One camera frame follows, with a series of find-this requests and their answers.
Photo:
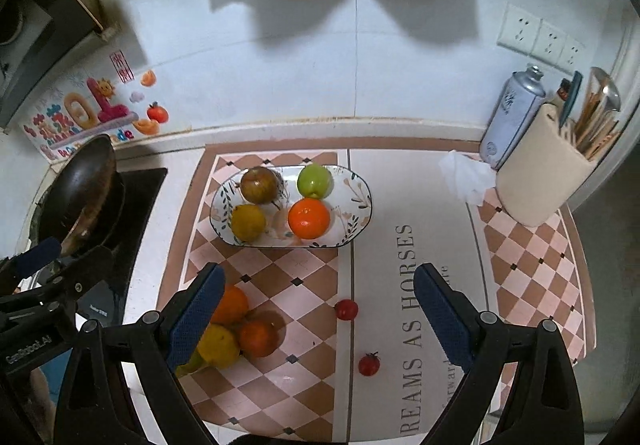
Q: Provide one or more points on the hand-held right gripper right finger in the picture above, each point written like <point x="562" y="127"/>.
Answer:
<point x="442" y="320"/>

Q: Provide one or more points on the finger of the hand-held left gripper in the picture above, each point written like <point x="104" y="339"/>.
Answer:
<point x="82" y="270"/>
<point x="37" y="253"/>

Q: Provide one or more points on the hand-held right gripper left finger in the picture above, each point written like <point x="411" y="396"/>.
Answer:
<point x="196" y="315"/>

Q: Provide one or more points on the person's left forearm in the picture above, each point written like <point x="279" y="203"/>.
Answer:
<point x="40" y="390"/>

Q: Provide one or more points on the yellow lemon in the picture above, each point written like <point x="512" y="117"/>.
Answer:
<point x="220" y="346"/>

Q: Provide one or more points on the green lime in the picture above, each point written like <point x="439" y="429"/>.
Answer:
<point x="190" y="365"/>

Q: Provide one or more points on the checkered pink brown mat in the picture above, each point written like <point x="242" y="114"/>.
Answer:
<point x="380" y="275"/>

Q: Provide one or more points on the black wok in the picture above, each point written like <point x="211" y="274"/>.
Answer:
<point x="80" y="185"/>

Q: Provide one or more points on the red cherry tomato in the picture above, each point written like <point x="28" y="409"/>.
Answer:
<point x="369" y="364"/>
<point x="346" y="309"/>

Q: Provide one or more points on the black glass stove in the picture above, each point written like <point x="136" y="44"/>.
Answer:
<point x="145" y="205"/>

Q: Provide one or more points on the yellow-green apple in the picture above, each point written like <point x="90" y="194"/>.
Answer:
<point x="248" y="222"/>

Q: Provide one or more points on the reddish brown apple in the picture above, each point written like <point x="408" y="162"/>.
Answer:
<point x="257" y="185"/>

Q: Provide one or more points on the white crumpled tissue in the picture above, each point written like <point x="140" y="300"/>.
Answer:
<point x="467" y="175"/>

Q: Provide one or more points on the floral oval ceramic plate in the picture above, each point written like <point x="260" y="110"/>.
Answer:
<point x="350" y="205"/>

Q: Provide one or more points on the large bright orange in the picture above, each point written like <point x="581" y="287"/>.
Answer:
<point x="309" y="218"/>

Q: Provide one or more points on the beige utensil holder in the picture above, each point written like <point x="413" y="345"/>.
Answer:
<point x="540" y="175"/>

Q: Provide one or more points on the green apple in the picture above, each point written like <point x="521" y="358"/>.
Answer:
<point x="314" y="180"/>

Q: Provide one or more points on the silver gas canister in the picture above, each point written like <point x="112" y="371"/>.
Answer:
<point x="510" y="115"/>

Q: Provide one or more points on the dark range hood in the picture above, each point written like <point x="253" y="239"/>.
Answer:
<point x="35" y="15"/>

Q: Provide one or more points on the bundle of wooden chopsticks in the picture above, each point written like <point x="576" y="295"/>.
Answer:
<point x="592" y="130"/>

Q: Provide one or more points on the metal spoon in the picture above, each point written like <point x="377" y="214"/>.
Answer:
<point x="610" y="95"/>

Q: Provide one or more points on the colourful wall sticker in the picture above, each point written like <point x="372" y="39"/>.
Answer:
<point x="100" y="110"/>

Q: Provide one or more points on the white wall socket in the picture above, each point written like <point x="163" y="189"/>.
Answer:
<point x="571" y="52"/>
<point x="520" y="27"/>
<point x="549" y="41"/>

